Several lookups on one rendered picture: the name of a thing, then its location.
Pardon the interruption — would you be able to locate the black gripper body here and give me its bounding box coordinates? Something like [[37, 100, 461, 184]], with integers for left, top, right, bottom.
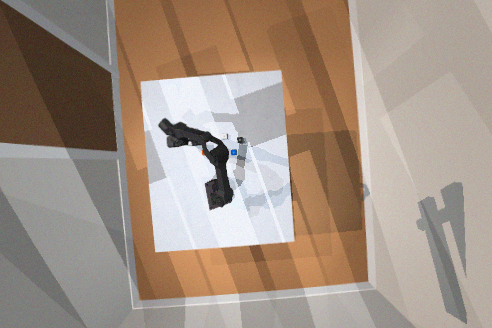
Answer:
[[166, 136, 201, 148]]

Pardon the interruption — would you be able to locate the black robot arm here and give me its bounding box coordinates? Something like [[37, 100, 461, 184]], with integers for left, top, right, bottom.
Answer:
[[158, 118, 234, 208]]

